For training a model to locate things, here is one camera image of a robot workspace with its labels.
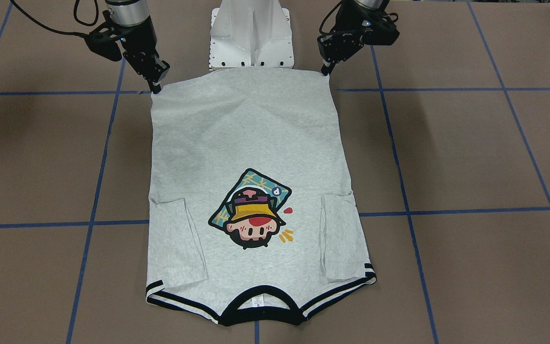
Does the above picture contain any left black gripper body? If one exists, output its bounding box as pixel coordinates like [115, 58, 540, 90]
[317, 0, 376, 64]

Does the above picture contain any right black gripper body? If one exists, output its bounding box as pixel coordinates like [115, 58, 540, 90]
[116, 17, 170, 84]

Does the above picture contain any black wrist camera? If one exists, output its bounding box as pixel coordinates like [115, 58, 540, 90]
[84, 10, 125, 62]
[360, 12, 400, 46]

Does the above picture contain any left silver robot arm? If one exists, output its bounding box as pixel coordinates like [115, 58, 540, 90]
[317, 0, 400, 75]

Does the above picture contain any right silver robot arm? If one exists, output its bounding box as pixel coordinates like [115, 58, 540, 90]
[106, 0, 170, 94]

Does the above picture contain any white central pedestal column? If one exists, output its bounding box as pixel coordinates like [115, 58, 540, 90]
[208, 0, 295, 71]

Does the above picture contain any grey cartoon print t-shirt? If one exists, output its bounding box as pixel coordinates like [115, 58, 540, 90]
[146, 67, 376, 326]

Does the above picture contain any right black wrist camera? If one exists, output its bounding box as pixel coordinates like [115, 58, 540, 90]
[84, 10, 125, 62]

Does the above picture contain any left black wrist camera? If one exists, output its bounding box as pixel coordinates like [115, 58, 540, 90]
[360, 12, 400, 46]

